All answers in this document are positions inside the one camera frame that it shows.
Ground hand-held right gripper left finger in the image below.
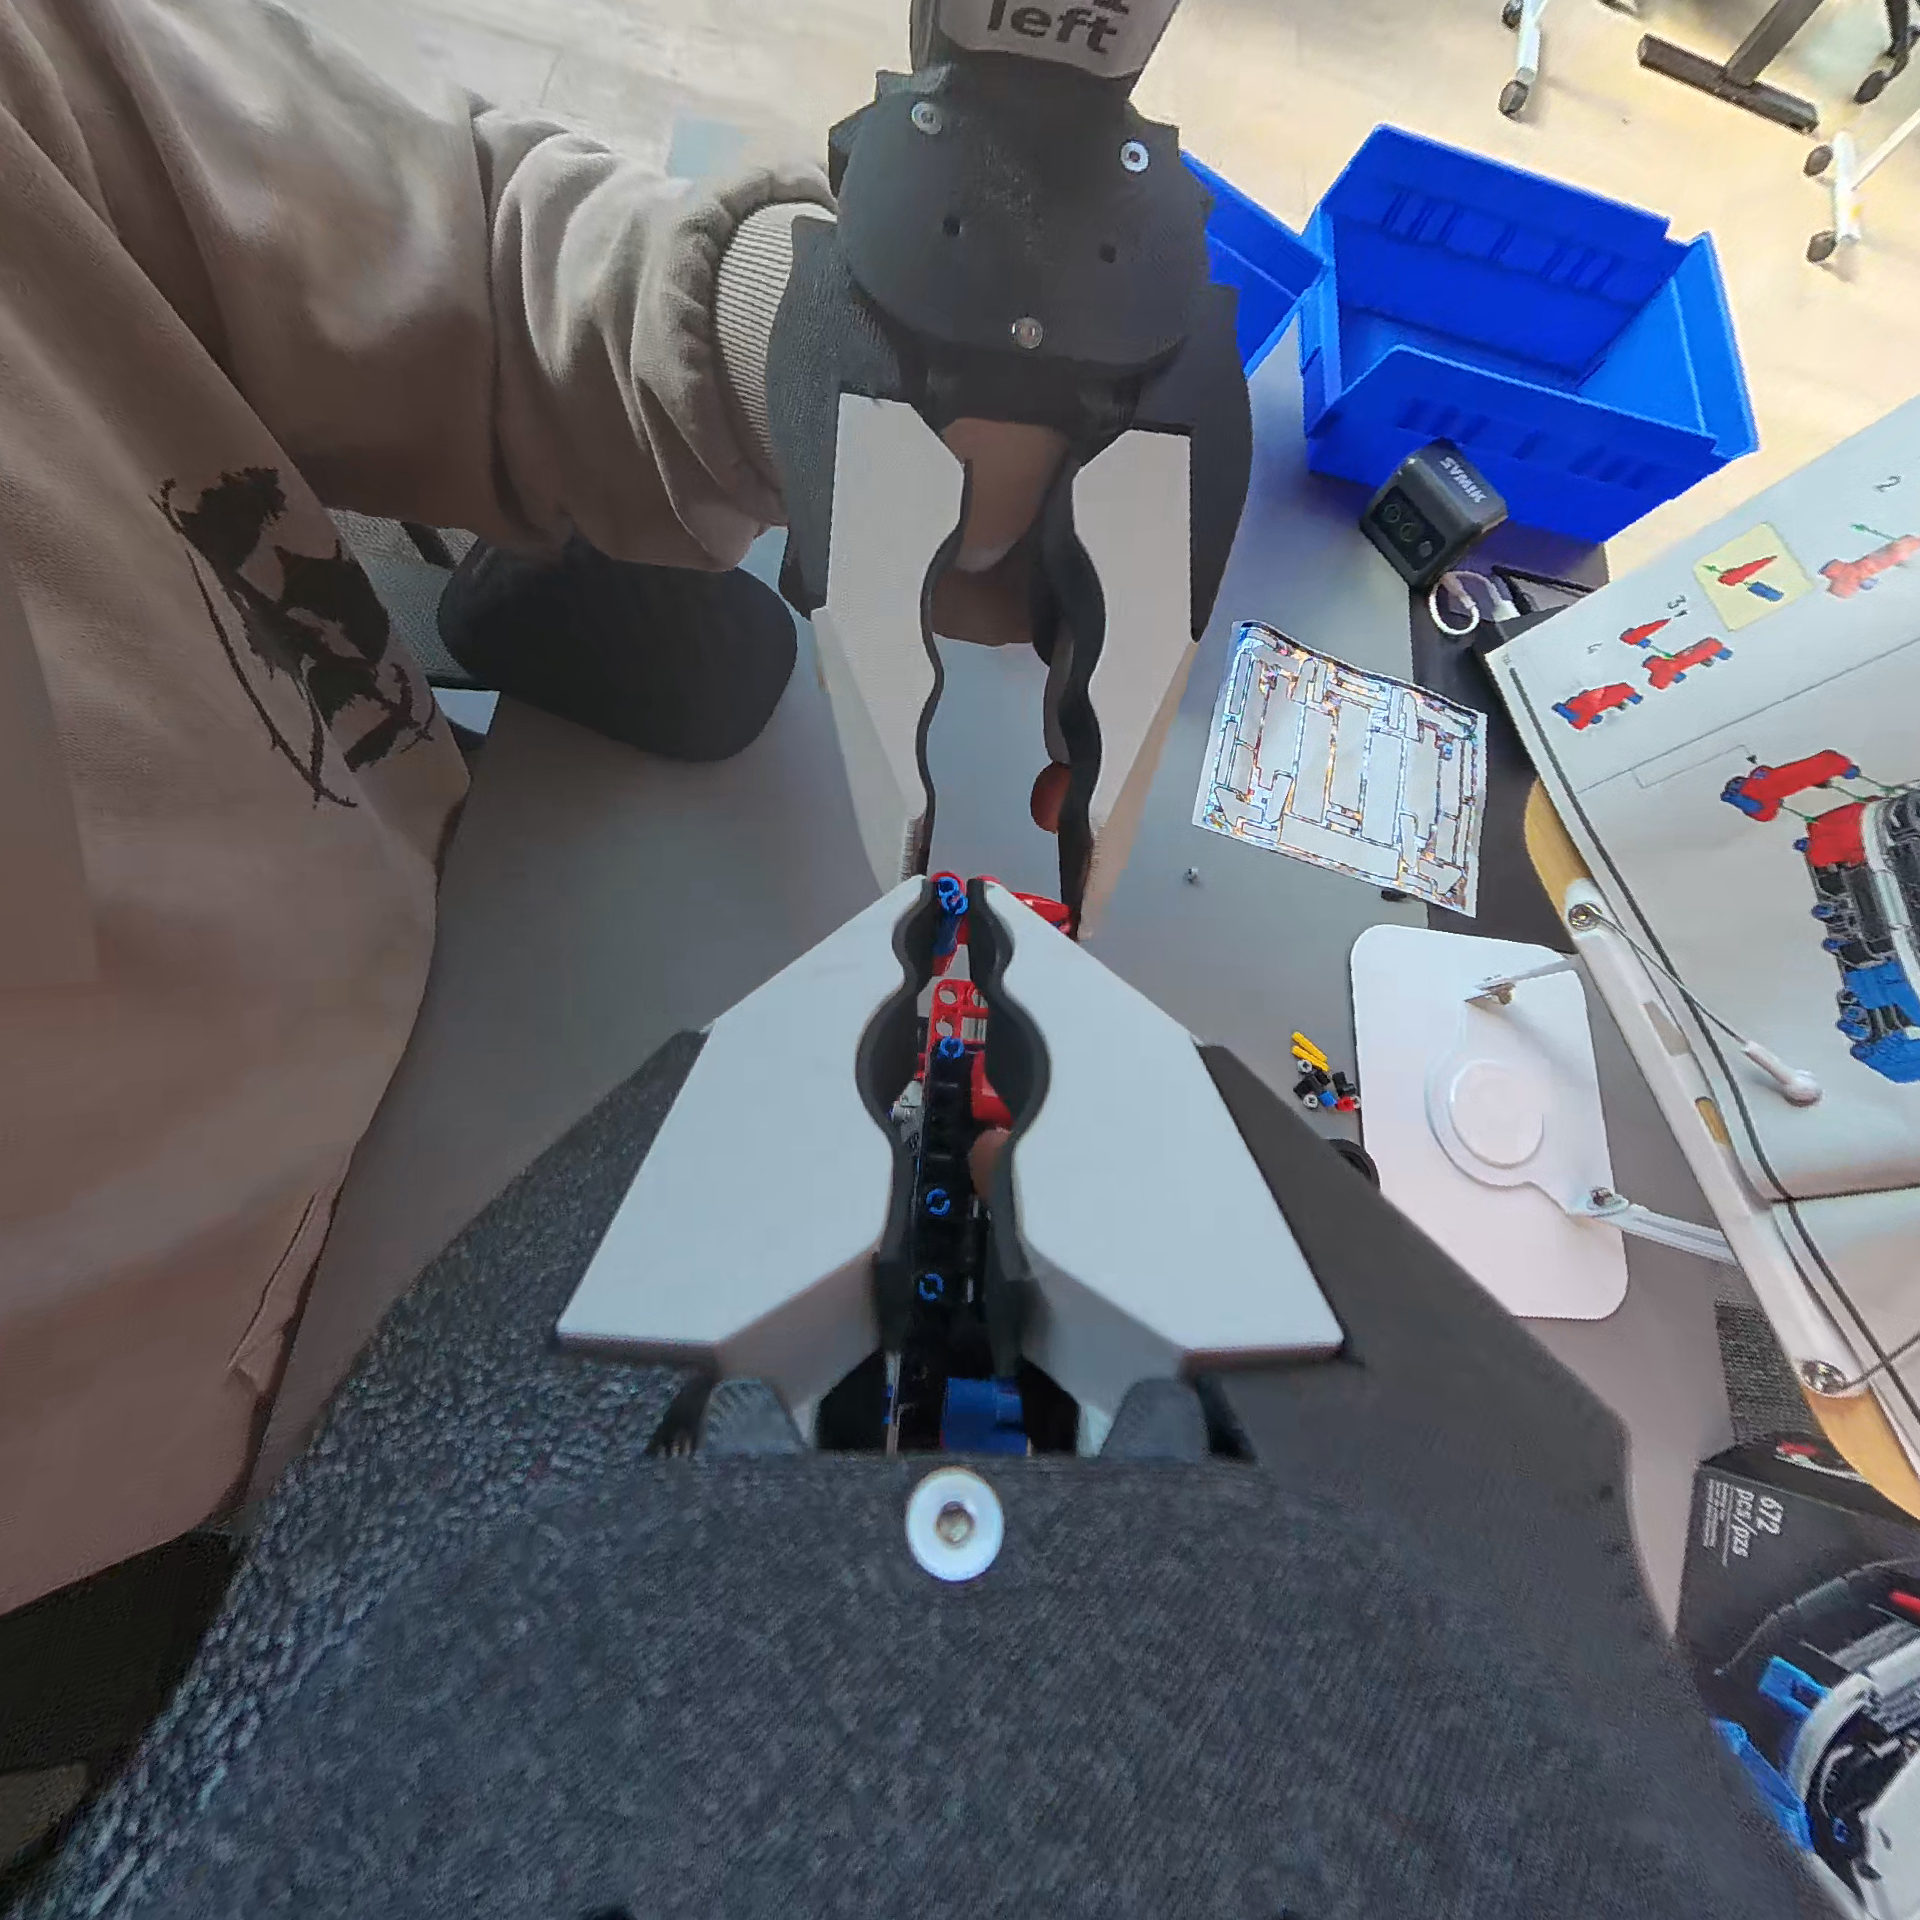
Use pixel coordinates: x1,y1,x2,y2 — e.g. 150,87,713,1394
557,879,943,1415

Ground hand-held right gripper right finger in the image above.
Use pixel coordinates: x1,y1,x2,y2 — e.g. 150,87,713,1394
965,879,1345,1419

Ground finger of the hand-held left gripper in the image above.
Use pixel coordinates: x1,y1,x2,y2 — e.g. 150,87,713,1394
1036,431,1201,941
813,393,974,890

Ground brick-built race car model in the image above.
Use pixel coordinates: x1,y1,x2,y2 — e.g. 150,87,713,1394
884,868,1084,1459

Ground person's left forearm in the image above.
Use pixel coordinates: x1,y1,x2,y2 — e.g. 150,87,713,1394
301,91,835,575

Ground person's left hand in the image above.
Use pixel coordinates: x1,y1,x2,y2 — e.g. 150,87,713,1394
934,425,1073,645

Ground blue plastic bin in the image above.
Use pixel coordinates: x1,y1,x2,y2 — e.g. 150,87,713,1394
1300,123,1759,543
1185,151,1333,375

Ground black office chair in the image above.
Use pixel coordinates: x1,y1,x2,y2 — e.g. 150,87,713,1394
434,531,800,759

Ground shiny sticker sheet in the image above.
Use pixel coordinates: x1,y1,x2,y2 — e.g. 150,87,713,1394
1193,621,1490,918

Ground small black screen device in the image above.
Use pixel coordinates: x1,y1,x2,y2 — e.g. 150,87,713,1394
1363,439,1509,590

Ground open instruction booklet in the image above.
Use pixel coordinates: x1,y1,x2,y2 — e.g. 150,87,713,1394
1487,397,1920,1382

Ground person's beige hoodie torso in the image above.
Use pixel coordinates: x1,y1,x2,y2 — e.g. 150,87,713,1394
0,0,486,1613

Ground black table foot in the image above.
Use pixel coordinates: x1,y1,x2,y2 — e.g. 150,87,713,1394
1639,0,1825,136

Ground printed car model box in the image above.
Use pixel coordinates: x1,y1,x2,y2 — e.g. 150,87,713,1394
1672,1439,1920,1920

